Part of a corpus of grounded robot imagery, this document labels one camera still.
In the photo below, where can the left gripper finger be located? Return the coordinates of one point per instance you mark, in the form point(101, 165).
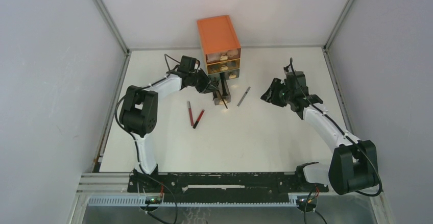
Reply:
point(211, 87)
point(204, 79)

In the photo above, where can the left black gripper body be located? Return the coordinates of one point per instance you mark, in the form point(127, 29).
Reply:
point(198, 81)

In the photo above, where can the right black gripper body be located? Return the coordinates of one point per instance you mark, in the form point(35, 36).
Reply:
point(287, 94)

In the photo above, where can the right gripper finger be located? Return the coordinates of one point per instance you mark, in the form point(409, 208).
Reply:
point(272, 98)
point(276, 85)

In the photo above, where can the clear drawer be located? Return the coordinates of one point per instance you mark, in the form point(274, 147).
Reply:
point(231, 74)
point(223, 66)
point(223, 56)
point(215, 98)

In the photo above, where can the grey silver pencil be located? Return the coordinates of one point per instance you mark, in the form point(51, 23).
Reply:
point(243, 96)

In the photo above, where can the red lipstick black cap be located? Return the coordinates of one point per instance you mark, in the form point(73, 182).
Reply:
point(198, 119)

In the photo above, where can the orange three-drawer organizer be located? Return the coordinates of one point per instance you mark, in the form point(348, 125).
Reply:
point(216, 34)

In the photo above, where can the pink lip gloss tube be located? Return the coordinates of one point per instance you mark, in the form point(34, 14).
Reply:
point(190, 112)

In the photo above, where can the clear top drawer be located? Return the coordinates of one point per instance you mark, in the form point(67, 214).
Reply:
point(223, 56)

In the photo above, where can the black powder brush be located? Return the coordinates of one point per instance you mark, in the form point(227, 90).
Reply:
point(224, 85)

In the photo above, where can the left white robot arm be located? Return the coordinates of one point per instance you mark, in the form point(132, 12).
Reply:
point(137, 110)

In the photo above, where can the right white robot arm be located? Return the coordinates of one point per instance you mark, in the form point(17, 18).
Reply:
point(353, 166)

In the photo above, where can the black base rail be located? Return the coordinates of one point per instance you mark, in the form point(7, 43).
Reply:
point(223, 187)

